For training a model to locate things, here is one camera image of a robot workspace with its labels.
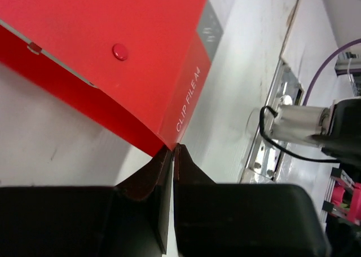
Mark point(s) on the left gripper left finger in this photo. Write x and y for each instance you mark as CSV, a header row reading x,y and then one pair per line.
x,y
128,219

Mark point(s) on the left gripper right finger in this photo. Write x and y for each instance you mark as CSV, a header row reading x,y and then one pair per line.
x,y
242,219

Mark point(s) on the red clip file folder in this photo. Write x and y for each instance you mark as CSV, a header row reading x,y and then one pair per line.
x,y
136,67

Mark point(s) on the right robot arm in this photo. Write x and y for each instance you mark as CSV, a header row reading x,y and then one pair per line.
x,y
335,130

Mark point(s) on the white front cover board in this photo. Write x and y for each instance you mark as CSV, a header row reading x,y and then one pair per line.
x,y
310,42

